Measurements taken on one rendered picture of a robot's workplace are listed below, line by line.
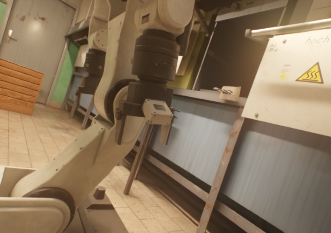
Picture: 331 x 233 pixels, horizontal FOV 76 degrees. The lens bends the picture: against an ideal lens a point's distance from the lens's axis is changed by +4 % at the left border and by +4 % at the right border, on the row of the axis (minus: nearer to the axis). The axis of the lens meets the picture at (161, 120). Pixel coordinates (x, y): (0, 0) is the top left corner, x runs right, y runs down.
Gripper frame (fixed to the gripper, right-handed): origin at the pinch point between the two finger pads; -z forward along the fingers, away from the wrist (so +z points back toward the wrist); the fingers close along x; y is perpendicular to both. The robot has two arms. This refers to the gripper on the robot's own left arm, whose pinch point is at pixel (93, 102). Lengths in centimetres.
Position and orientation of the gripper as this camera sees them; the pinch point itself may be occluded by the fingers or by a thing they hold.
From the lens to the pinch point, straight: 84.2
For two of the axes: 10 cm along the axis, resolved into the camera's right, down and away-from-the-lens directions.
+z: 1.6, -9.8, -1.4
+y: -5.2, -2.0, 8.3
